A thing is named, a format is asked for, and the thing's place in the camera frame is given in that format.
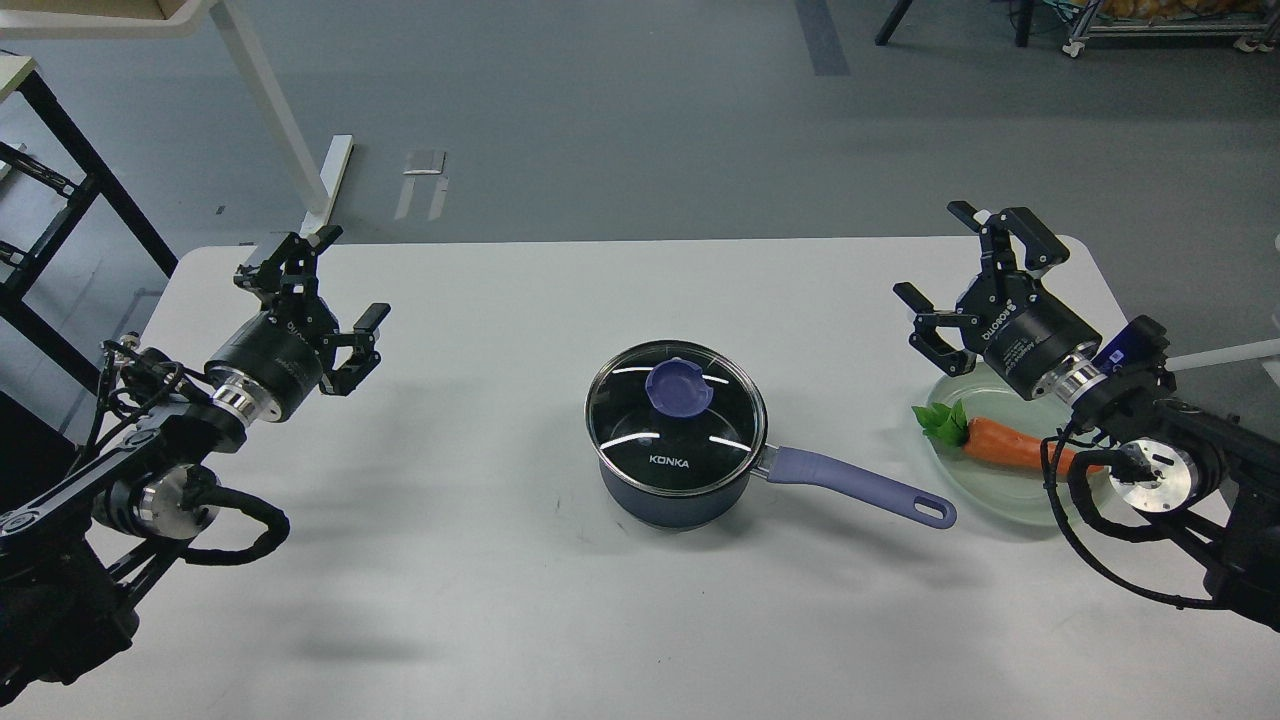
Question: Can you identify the glass pot lid blue knob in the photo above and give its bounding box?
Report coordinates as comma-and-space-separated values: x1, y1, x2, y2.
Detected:
585, 340, 767, 452

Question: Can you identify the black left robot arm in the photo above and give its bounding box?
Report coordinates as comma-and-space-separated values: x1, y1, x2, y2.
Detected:
3, 224, 390, 705

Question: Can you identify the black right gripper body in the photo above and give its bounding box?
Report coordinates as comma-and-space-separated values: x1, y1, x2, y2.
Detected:
956, 272, 1101, 400

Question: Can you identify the metal cart with wheels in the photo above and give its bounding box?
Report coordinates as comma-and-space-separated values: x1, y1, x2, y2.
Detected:
1057, 1, 1277, 58

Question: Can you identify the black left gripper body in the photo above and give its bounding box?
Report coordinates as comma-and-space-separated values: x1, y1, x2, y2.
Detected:
205, 263, 349, 423

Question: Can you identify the black furniture leg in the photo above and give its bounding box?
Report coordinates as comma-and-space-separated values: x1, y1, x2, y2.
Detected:
874, 0, 914, 47

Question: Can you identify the orange toy carrot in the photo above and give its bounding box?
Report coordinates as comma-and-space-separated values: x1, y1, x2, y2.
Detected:
911, 401, 1043, 474

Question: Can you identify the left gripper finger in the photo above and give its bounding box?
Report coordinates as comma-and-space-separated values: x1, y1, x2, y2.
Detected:
236, 225, 343, 301
320, 304, 392, 396

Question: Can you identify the black metal shelf frame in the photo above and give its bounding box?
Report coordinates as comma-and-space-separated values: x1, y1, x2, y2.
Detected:
0, 55, 179, 391

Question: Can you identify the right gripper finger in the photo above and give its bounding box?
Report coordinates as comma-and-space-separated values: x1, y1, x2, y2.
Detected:
947, 201, 1070, 291
893, 282, 978, 377

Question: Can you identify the blue saucepan with handle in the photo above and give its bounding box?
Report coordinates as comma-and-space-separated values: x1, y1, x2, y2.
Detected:
598, 433, 957, 530

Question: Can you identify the white desk with leg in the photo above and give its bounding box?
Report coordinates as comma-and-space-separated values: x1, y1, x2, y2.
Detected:
1, 1, 355, 236

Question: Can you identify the pale green plate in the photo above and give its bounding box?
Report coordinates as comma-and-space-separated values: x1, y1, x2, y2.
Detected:
924, 364, 1070, 528

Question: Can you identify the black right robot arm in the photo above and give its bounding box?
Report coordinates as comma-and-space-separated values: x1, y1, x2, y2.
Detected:
893, 200, 1279, 629

